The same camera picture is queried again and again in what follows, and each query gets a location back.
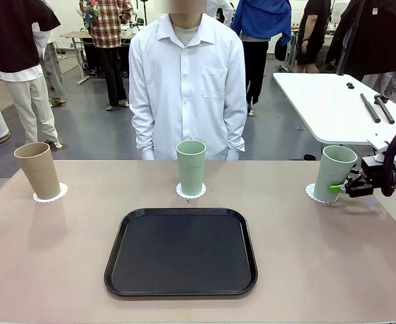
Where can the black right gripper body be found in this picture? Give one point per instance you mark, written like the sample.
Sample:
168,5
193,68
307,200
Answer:
370,177

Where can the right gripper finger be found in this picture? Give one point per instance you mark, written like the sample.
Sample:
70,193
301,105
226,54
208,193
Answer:
340,187
356,173

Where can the light green plastic cup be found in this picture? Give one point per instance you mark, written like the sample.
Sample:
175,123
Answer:
333,168
191,168

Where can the white scalloped paper coaster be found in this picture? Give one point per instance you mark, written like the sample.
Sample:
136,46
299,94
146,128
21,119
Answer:
203,192
63,193
309,192

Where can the brown plastic cup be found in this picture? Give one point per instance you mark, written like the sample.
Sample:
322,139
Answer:
39,172

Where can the person's right forearm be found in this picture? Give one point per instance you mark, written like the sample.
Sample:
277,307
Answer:
140,135

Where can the person's left forearm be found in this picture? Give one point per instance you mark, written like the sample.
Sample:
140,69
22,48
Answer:
236,135

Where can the plain black metal rod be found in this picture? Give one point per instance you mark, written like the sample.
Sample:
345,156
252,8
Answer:
370,108

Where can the black rod with clamp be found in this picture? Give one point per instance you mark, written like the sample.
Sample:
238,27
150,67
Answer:
385,109

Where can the white side table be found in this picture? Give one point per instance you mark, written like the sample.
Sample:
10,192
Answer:
326,104

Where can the small black object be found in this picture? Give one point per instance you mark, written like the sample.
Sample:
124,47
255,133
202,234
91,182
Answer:
350,85

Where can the black tripod stand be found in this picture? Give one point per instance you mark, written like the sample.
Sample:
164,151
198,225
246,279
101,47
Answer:
348,40

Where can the person in black coat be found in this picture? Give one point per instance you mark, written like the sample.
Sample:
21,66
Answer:
370,37

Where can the row of grey desks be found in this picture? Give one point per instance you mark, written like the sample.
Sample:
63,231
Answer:
292,47

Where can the black bag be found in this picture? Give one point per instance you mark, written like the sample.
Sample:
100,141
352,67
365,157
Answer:
280,49

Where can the person in black dress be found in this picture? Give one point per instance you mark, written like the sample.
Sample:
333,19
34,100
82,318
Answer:
313,30

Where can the black plastic tray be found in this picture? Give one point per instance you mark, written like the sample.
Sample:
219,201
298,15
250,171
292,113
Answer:
181,253

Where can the person in blue jacket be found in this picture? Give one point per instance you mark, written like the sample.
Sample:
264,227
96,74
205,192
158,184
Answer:
259,20

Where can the person in white shirt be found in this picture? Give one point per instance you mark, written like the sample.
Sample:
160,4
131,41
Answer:
188,84

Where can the person in white top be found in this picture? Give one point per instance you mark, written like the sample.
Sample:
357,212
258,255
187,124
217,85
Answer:
218,10

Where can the person in plaid shirt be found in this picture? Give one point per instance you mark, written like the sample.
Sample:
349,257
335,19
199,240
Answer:
108,30

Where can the grey background desk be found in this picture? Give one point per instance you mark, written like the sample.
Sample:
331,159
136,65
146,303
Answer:
78,37

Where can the person in grey trousers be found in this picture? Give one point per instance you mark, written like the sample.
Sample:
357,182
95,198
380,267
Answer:
54,71

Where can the person in black top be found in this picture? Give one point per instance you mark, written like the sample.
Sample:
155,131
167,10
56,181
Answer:
12,40

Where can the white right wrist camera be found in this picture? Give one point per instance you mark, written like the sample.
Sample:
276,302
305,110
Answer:
378,157

